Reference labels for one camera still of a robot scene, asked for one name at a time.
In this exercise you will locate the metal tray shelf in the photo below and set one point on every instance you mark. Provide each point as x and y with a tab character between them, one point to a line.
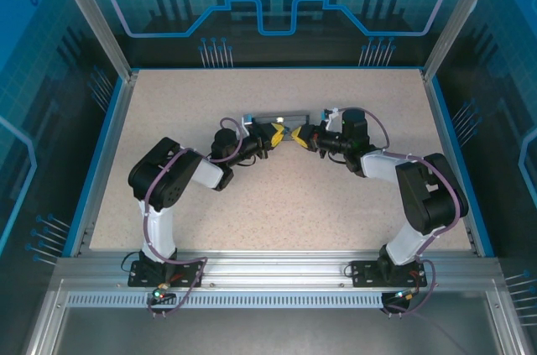
272	334

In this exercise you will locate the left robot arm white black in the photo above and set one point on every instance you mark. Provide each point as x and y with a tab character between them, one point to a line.
161	233

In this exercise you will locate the aluminium frame post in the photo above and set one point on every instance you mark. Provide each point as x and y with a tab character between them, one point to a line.
95	15
460	15

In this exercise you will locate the aluminium mounting rail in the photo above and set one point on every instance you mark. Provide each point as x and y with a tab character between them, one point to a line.
272	271

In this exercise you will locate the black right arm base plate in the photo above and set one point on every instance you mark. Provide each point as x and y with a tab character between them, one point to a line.
361	275

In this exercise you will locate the aluminium side rail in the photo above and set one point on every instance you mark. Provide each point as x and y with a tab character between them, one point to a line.
106	162
450	162

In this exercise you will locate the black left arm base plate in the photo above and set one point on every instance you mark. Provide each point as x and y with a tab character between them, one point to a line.
191	275

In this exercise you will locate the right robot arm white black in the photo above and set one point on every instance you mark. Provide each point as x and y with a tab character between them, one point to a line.
379	166

